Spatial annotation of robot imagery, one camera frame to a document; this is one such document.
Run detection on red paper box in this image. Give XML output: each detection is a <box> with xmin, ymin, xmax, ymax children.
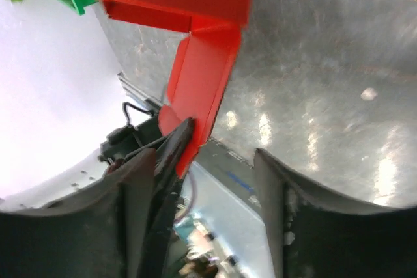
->
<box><xmin>101</xmin><ymin>0</ymin><xmax>251</xmax><ymax>176</ymax></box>

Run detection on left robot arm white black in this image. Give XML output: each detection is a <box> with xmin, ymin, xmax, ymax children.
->
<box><xmin>1</xmin><ymin>117</ymin><xmax>162</xmax><ymax>212</ymax></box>

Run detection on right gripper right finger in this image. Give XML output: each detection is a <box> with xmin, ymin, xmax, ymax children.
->
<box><xmin>253</xmin><ymin>148</ymin><xmax>416</xmax><ymax>277</ymax></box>

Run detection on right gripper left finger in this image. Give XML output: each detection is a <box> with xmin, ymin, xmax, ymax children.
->
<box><xmin>1</xmin><ymin>118</ymin><xmax>194</xmax><ymax>277</ymax></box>

